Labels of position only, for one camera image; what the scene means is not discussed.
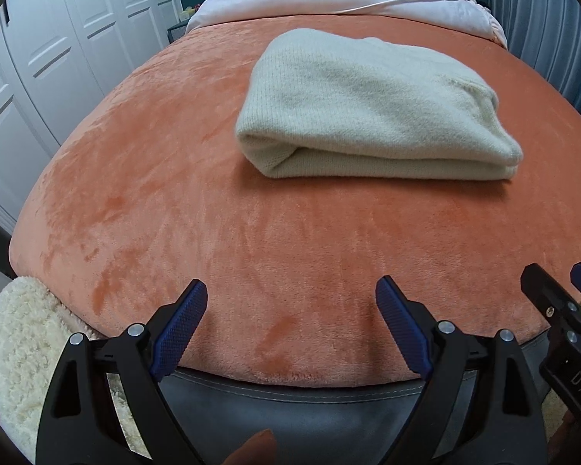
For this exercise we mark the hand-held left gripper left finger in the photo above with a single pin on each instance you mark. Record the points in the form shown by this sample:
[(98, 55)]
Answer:
[(184, 324)]

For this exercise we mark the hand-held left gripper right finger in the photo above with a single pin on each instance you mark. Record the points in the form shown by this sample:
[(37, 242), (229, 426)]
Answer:
[(399, 324)]

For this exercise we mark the cream knit cardigan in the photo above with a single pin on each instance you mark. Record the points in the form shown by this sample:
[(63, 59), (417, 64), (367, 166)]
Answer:
[(368, 106)]

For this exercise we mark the person's left hand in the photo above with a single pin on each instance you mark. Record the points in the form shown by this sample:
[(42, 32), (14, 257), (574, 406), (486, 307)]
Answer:
[(251, 448)]

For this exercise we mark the orange plush blanket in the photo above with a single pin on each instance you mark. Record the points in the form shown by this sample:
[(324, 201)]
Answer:
[(222, 227)]

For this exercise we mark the cream fleece cushion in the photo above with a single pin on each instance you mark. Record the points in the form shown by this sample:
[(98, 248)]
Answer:
[(19, 348)]

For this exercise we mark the grey blue curtain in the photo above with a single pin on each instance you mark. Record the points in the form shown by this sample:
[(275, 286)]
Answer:
[(552, 34)]

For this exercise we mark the white panelled wardrobe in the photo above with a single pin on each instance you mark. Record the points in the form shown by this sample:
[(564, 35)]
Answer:
[(53, 58)]

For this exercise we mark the grey bedside table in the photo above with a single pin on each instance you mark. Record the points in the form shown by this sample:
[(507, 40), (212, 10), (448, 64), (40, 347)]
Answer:
[(179, 26)]

